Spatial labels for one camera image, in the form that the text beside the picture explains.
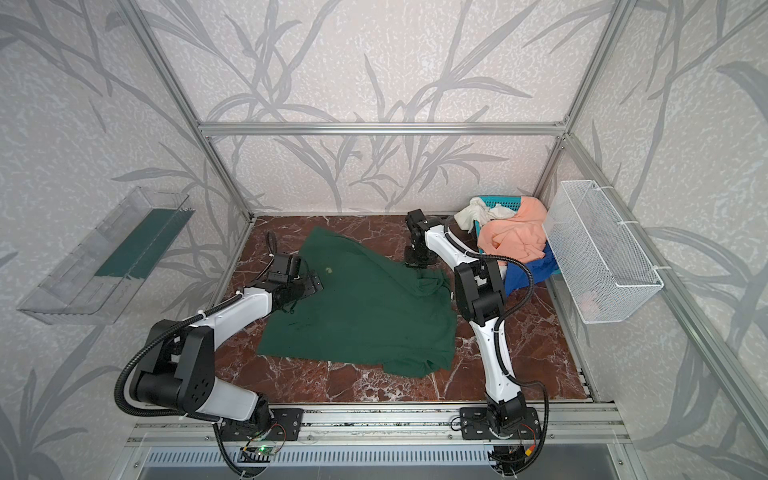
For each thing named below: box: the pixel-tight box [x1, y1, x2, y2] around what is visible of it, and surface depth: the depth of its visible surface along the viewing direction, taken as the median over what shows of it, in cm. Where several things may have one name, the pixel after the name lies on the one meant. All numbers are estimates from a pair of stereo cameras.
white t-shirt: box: [454, 197, 516, 234], surface depth 113 cm
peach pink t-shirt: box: [477, 196, 547, 265], surface depth 104 cm
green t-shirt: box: [257, 226, 458, 377], surface depth 92 cm
